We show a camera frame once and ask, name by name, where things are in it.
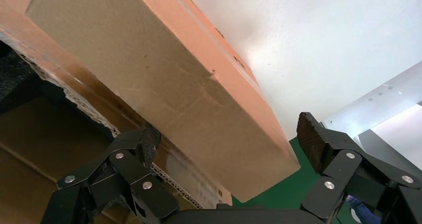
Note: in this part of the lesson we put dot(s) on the blue shoe cover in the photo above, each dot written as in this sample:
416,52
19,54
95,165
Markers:
364,211

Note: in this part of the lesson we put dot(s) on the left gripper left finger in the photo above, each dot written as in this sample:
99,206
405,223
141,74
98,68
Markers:
128,169

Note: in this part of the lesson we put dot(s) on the small cardboard box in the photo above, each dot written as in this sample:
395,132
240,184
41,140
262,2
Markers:
148,77

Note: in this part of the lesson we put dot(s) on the large open cardboard box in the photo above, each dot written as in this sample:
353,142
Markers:
33,150

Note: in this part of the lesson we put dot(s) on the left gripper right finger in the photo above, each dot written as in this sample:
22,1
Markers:
346,169

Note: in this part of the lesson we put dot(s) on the black foam insert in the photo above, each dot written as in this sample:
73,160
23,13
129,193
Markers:
13,77

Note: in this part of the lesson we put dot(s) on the grey metal frame plate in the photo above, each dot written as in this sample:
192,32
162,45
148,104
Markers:
389,117

